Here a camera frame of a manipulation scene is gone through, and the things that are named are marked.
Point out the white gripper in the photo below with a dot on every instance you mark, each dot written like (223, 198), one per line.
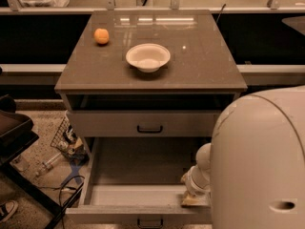
(193, 182)

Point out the grey drawer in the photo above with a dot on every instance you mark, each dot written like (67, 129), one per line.
(136, 180)
(142, 123)

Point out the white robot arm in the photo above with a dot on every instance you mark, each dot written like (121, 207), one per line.
(253, 170)

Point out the grey top drawer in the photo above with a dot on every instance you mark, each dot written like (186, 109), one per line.
(142, 123)

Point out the grey drawer cabinet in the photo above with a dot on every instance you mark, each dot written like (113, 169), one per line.
(149, 73)

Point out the white paper bowl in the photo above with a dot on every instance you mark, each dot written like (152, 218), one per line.
(148, 58)

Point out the clear plastic bottle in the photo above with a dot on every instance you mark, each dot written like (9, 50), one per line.
(48, 165)

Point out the orange fruit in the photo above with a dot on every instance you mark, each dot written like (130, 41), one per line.
(101, 36)

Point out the dark tray on left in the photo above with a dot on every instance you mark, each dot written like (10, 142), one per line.
(12, 126)

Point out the black and white sneaker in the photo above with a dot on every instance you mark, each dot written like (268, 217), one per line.
(7, 210)

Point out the black table stand left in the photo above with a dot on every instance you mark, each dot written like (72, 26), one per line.
(16, 148)

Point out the wire basket with clutter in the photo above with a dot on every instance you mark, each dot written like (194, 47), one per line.
(67, 142)

